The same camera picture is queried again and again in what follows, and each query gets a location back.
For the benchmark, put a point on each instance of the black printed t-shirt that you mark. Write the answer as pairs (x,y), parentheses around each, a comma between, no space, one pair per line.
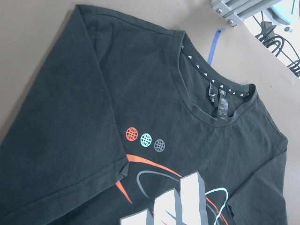
(127,124)

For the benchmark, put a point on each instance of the aluminium frame post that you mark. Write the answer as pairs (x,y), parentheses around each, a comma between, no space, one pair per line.
(236,11)

